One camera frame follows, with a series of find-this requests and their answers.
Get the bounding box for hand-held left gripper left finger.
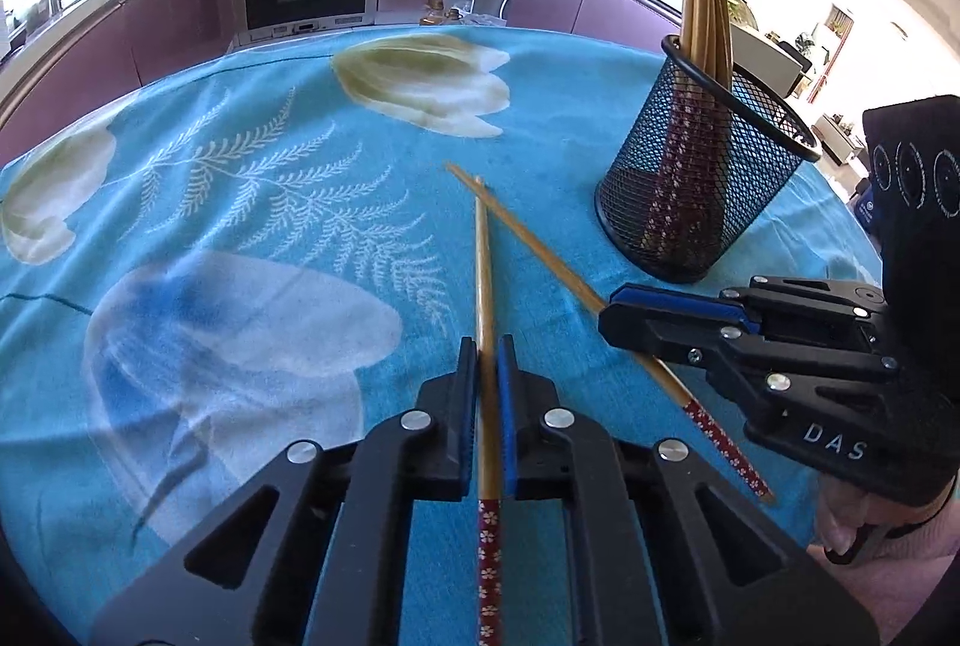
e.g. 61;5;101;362
88;337;479;646

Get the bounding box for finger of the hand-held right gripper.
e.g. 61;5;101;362
598;305;899;423
609;275;891;327

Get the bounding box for black mesh utensil holder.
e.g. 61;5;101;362
595;34;824;285

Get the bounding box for purple lower cabinets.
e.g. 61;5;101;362
0;0;683;167

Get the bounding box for person's right hand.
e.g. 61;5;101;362
814;475;865;563

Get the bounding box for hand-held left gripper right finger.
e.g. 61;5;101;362
496;334;880;646

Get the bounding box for wooden chopstick red patterned handle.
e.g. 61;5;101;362
445;163;776;504
472;175;505;646
660;0;700;257

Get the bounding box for blue floral tablecloth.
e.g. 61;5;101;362
0;25;886;646

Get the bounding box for pair of chopsticks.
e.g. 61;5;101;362
675;0;722;253

